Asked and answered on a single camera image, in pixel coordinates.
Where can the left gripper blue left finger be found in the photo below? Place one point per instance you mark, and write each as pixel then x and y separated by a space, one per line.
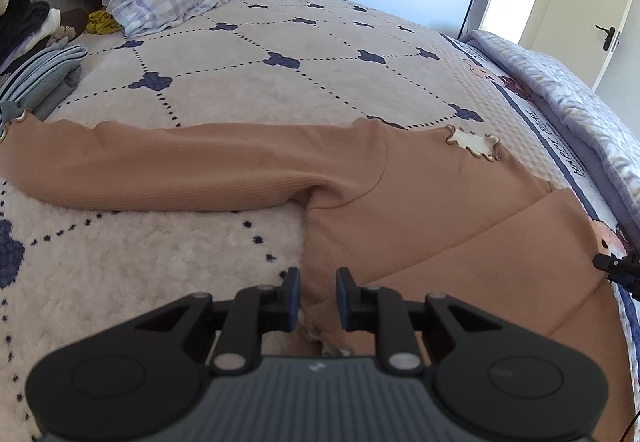
pixel 271 308

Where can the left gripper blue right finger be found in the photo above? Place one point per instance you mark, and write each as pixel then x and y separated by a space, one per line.
pixel 363 309

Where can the brown ribbed long-sleeve top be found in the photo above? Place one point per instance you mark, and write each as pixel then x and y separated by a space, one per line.
pixel 409 210

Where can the pile of dark clothes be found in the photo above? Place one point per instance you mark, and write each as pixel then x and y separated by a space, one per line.
pixel 28 26

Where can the folded grey garment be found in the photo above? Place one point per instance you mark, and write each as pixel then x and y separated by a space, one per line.
pixel 43 82

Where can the yellow knitted item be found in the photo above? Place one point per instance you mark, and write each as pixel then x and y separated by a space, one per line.
pixel 101 22

